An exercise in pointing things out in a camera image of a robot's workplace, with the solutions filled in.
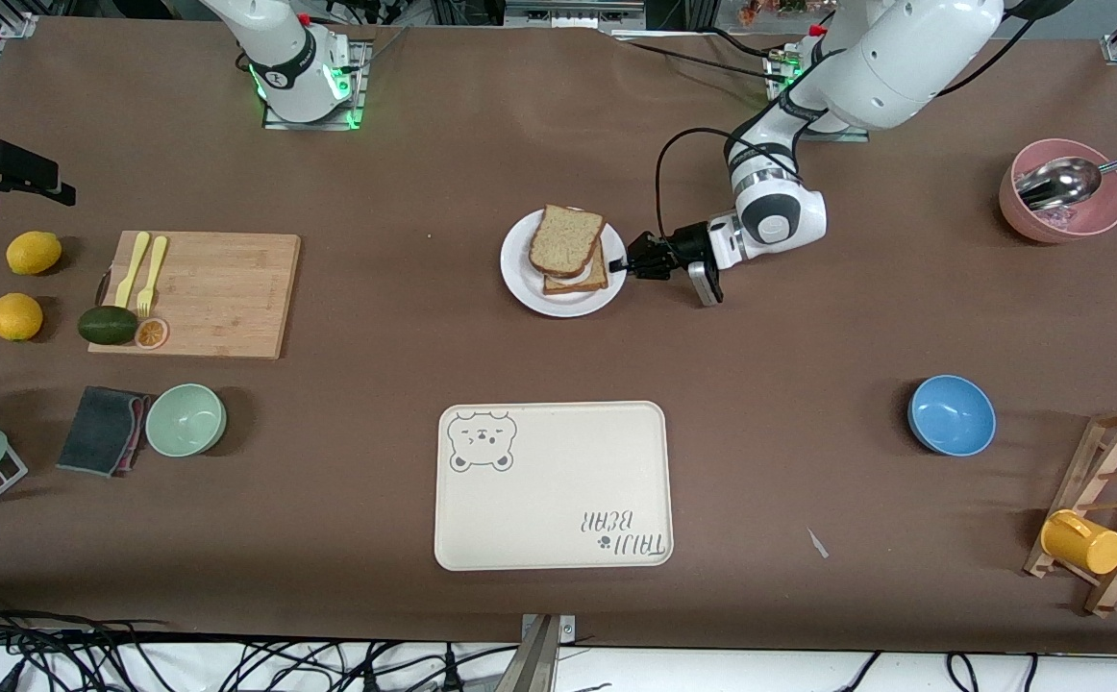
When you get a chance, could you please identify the green avocado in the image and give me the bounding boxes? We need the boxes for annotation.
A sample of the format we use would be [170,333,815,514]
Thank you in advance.
[77,306,139,346]

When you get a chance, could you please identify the black cable on table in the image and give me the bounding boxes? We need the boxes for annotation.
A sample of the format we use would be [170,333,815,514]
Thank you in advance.
[616,29,790,84]

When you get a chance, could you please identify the cream tray with bear print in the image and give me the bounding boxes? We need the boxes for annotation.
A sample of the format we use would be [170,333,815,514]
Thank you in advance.
[434,401,675,573]

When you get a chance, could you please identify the wooden cutting board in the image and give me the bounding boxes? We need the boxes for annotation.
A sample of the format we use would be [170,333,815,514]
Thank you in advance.
[87,231,302,360]

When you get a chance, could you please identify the tangled black floor cables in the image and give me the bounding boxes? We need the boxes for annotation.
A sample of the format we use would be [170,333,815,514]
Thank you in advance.
[0,607,521,692]

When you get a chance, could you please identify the blue bowl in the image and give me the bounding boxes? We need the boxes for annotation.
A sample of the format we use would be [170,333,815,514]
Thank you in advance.
[907,374,998,457]

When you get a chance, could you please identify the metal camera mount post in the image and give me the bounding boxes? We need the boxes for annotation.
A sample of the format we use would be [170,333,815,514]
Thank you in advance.
[510,613,577,692]

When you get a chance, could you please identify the pink bowl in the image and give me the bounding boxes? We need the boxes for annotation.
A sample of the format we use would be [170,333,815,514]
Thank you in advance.
[998,138,1117,244]

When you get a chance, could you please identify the round white plate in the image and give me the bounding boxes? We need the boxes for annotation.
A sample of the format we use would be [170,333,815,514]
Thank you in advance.
[500,209,629,319]

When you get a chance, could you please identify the yellow lemon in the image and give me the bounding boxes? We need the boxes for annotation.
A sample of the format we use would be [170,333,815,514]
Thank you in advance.
[0,293,44,342]
[6,232,63,277]

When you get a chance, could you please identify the yellow mug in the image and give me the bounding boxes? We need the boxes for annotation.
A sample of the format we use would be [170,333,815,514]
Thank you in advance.
[1040,509,1117,577]

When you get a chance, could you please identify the grey metal box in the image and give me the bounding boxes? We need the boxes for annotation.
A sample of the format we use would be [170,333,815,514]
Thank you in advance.
[503,0,650,36]

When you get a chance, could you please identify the silver metal scoop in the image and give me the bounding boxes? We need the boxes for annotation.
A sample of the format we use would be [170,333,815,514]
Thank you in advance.
[1015,146,1117,212]

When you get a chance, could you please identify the pale green bowl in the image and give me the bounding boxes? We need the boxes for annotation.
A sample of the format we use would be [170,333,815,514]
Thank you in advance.
[144,383,228,458]

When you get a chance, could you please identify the yellow plastic knife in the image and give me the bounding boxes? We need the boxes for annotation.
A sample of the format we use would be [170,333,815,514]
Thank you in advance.
[114,232,151,309]

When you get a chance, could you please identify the clear plastic ice pieces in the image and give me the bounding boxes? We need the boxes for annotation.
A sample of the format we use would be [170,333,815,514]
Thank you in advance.
[1039,204,1094,233]

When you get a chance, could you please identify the yellow plastic fork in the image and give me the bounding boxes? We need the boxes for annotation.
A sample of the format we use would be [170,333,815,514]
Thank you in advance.
[137,235,169,318]

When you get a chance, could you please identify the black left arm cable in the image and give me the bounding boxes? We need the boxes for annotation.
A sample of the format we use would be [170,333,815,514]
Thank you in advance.
[655,19,1040,246]

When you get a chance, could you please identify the brown bread slice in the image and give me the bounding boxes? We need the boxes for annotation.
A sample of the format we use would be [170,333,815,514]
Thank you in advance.
[529,204,606,280]
[543,240,610,296]

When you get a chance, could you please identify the grey folded cloth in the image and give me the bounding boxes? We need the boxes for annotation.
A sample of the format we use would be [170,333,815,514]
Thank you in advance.
[57,385,158,479]

